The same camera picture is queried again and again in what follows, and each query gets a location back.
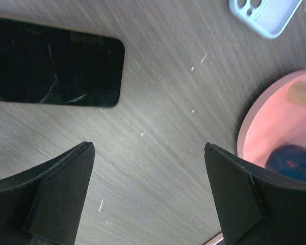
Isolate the gold smartphone black screen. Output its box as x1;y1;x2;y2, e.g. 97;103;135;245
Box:
0;18;125;108

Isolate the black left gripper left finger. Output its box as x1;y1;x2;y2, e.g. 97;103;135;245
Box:
0;141;95;244

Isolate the pink three-tier wooden shelf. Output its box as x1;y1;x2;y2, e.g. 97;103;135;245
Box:
237;69;306;167

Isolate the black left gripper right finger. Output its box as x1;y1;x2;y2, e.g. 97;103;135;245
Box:
205;143;306;244

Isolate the blue mug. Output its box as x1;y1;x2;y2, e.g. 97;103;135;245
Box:
265;145;306;182

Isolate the light blue phone case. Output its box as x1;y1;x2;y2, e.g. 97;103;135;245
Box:
228;0;301;39

